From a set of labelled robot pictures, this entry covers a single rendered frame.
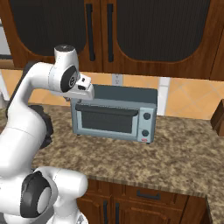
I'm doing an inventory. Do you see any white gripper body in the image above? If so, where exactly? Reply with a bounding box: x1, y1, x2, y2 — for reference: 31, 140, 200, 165
50, 83, 96, 102

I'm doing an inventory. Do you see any toaster oven glass door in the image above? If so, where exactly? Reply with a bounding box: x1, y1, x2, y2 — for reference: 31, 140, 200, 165
74, 102, 141, 139

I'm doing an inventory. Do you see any grey toaster oven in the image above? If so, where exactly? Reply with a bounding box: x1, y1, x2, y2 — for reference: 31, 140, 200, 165
69, 84, 158, 145

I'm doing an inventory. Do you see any brown base cupboard door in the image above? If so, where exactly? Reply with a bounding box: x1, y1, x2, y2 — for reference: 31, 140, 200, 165
76, 194, 114, 224
111, 198, 187, 224

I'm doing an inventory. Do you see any brown drawer front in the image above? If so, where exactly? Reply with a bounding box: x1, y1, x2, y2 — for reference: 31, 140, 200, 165
124, 184, 190, 210

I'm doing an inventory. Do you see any dark toaster oven door handle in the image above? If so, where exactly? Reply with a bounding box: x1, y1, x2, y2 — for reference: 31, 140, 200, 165
75, 103, 140, 117

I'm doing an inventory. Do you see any white wall socket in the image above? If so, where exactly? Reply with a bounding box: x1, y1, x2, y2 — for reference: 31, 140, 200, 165
111, 73, 123, 87

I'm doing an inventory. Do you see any black wall cupboard handle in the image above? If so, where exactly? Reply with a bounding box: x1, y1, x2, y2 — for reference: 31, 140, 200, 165
106, 3, 115, 63
85, 3, 96, 62

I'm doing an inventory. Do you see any brown wall cupboard door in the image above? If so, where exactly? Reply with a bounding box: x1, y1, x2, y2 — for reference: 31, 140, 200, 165
0, 0, 103, 73
100, 0, 224, 81

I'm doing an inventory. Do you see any black drawer handle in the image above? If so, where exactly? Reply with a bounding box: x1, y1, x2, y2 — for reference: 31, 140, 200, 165
136, 189, 162, 201

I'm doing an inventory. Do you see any black base cupboard handle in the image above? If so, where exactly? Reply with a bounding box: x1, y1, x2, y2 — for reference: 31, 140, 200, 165
115, 202, 121, 224
102, 200, 109, 224

